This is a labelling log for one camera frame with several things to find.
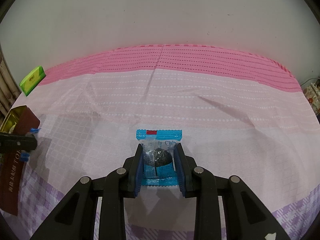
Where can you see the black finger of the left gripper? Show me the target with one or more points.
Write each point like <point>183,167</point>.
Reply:
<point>11,143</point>

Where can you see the blue clear dark-ball snack packet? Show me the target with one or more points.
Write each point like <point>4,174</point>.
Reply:
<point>158,156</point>

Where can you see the small blue candy wrapper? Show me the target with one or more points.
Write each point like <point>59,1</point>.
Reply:
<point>25,156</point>

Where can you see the pink purple checked tablecloth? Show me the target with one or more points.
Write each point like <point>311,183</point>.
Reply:
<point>240,114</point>

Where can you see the green tissue pack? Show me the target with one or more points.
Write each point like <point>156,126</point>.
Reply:
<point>31,80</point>

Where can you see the brown toffee tin box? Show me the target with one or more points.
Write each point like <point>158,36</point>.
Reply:
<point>18,121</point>

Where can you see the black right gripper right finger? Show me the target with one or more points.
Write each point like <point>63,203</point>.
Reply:
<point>224,201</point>

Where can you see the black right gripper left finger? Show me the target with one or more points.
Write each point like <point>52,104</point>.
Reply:
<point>74,216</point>

